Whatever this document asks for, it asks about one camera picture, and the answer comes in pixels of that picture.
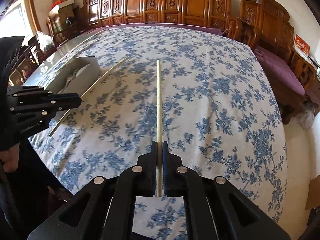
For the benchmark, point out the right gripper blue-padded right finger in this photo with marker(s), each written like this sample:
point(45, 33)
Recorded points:
point(215, 208)

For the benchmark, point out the cardboard boxes stack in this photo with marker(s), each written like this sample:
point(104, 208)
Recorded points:
point(61, 15)

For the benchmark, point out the blue floral white tablecloth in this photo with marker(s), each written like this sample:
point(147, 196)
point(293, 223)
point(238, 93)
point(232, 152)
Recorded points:
point(219, 115)

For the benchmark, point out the dark wooden chair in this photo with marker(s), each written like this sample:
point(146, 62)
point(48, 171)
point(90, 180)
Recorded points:
point(29, 59)

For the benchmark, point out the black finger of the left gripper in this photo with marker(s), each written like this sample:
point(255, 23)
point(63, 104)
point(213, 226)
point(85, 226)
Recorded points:
point(62, 102)

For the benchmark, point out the red sign card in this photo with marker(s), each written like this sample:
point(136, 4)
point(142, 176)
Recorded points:
point(301, 45)

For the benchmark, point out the purple side bench cushion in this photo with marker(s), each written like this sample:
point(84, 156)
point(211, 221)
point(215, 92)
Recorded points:
point(278, 73)

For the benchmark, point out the person's left hand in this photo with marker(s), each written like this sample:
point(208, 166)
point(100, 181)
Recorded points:
point(10, 158)

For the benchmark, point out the carved wooden side bench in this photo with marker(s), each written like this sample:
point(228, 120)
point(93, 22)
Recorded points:
point(265, 23)

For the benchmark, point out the metal rectangular tray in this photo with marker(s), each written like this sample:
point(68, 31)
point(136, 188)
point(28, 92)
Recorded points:
point(76, 76)

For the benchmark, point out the stainless steel spoon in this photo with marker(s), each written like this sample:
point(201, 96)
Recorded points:
point(69, 79)

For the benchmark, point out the carved wooden bench backrest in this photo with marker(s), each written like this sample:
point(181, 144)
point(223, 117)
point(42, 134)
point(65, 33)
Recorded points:
point(203, 13)

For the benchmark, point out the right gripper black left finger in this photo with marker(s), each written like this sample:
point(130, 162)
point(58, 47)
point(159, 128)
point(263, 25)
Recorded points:
point(104, 208)

